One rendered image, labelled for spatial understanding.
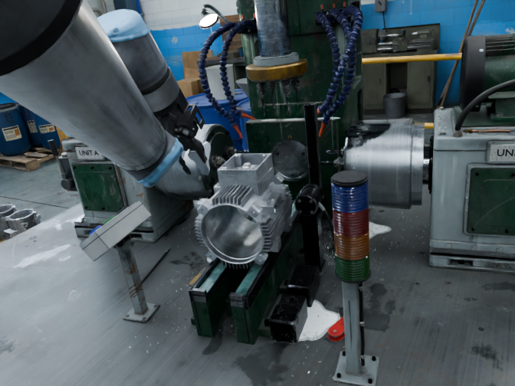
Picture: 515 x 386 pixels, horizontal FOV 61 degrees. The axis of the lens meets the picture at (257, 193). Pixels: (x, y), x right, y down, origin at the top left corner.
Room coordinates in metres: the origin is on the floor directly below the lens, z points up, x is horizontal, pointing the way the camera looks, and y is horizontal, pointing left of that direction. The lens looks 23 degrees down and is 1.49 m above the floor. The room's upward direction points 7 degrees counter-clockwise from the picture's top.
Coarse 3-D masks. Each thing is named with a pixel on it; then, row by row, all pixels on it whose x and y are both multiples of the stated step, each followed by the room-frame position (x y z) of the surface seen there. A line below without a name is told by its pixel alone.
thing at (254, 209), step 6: (276, 174) 1.05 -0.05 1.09; (276, 180) 1.04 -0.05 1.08; (282, 180) 1.04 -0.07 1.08; (204, 204) 0.92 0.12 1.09; (210, 204) 0.94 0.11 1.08; (252, 204) 0.88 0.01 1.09; (198, 210) 0.93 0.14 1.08; (204, 210) 0.92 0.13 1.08; (252, 210) 0.88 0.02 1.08; (258, 210) 0.88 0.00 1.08; (210, 252) 0.92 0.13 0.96; (264, 252) 0.89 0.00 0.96; (210, 258) 0.93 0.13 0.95; (258, 258) 0.88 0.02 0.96; (264, 258) 0.88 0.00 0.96; (258, 264) 0.88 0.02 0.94
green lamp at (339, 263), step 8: (336, 256) 0.66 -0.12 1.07; (368, 256) 0.65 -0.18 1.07; (336, 264) 0.66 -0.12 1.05; (344, 264) 0.65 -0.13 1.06; (352, 264) 0.64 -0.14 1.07; (360, 264) 0.64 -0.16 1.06; (368, 264) 0.65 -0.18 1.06; (336, 272) 0.67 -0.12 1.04; (344, 272) 0.65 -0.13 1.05; (352, 272) 0.64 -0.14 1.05; (360, 272) 0.64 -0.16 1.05; (368, 272) 0.65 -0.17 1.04; (352, 280) 0.64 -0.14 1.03
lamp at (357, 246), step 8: (368, 232) 0.65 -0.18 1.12; (336, 240) 0.66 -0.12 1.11; (344, 240) 0.64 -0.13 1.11; (352, 240) 0.64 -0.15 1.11; (360, 240) 0.64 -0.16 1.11; (368, 240) 0.65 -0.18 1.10; (336, 248) 0.66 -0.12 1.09; (344, 248) 0.64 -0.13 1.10; (352, 248) 0.64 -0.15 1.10; (360, 248) 0.64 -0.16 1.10; (368, 248) 0.65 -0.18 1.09; (344, 256) 0.64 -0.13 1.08; (352, 256) 0.64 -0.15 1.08; (360, 256) 0.64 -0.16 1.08
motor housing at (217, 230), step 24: (216, 192) 1.05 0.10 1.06; (240, 192) 0.93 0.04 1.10; (264, 192) 0.98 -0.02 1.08; (216, 216) 1.01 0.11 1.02; (240, 216) 1.10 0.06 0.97; (264, 216) 0.90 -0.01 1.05; (288, 216) 1.02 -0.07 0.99; (216, 240) 0.96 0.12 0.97; (240, 240) 1.00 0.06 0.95; (264, 240) 0.87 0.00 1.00; (240, 264) 0.90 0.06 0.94
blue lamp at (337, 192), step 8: (336, 192) 0.65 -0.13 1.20; (344, 192) 0.64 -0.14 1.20; (352, 192) 0.64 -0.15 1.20; (360, 192) 0.64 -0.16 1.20; (368, 192) 0.66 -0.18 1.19; (336, 200) 0.65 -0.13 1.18; (344, 200) 0.64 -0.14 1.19; (352, 200) 0.64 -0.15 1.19; (360, 200) 0.64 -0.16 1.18; (368, 200) 0.66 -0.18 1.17; (336, 208) 0.65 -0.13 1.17; (344, 208) 0.64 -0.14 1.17; (352, 208) 0.64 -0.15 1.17; (360, 208) 0.64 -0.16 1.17
